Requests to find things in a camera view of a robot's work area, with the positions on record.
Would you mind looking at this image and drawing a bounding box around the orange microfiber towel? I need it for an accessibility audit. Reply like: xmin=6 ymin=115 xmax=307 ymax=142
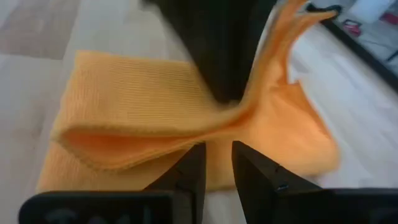
xmin=35 ymin=0 xmax=341 ymax=192

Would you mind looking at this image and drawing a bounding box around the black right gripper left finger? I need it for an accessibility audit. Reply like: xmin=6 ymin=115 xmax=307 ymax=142
xmin=18 ymin=142 xmax=206 ymax=224

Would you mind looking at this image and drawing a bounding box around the red equipment cart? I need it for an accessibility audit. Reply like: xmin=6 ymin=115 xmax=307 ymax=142
xmin=343 ymin=19 xmax=362 ymax=37

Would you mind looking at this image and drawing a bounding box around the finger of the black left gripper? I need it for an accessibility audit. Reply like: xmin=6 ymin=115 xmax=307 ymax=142
xmin=141 ymin=0 xmax=277 ymax=104

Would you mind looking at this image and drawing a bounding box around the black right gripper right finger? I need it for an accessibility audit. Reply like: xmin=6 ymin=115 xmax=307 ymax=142
xmin=231 ymin=140 xmax=398 ymax=224

